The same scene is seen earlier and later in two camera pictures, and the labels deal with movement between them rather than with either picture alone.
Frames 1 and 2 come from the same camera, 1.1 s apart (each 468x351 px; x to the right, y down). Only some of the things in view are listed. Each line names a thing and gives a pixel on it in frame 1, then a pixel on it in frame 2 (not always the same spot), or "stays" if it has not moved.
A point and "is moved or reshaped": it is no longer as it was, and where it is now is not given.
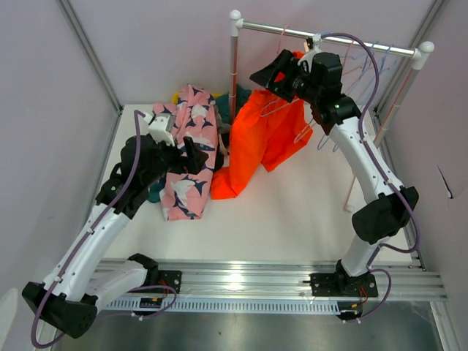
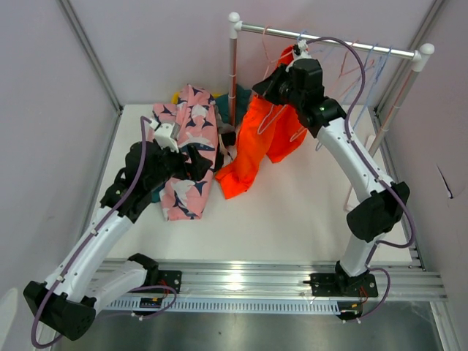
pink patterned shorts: (184, 196) stays
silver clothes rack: (421, 53) stays
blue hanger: (324, 142) is moved or reshaped
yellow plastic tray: (176, 95) stays
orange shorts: (266, 128) is moved or reshaped
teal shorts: (243, 95) stays
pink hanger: (266, 106) to (272, 59)
